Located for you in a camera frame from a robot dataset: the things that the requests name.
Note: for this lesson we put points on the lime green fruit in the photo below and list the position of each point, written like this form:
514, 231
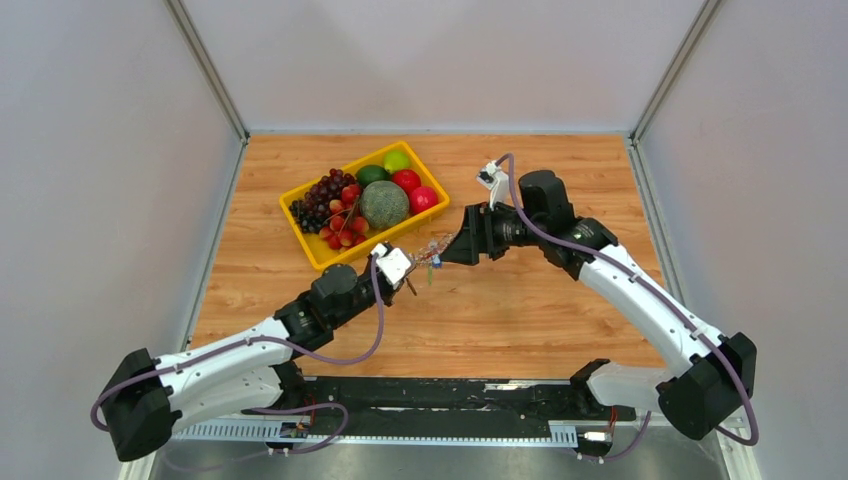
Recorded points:
396, 160

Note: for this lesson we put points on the dark purple grape bunch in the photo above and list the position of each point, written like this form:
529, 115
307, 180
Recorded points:
303, 209

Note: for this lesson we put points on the dark green avocado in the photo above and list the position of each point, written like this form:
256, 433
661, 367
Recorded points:
371, 173

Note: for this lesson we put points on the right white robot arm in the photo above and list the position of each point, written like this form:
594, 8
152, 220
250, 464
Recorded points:
707, 375

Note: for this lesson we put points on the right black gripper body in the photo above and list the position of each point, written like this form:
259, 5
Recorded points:
501, 230

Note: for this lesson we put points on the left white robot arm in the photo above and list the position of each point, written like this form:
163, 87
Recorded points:
147, 399

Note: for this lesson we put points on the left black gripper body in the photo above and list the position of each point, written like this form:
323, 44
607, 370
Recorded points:
387, 295

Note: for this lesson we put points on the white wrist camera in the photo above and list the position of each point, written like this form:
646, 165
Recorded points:
496, 181
384, 253

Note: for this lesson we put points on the netted green melon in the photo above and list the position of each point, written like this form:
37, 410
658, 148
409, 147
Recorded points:
384, 205

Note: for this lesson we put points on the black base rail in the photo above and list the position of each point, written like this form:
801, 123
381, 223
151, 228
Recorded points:
446, 407

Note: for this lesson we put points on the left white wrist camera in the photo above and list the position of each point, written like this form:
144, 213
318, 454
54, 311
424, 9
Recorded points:
384, 253

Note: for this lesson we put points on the pink red peach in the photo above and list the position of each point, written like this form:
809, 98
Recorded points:
422, 199

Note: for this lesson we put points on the red apple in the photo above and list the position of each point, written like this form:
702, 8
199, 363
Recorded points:
407, 179

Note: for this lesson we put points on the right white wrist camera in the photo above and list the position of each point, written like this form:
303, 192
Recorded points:
496, 181

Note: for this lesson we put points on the red lychee bunch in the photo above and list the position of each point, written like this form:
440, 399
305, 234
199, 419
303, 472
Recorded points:
342, 224

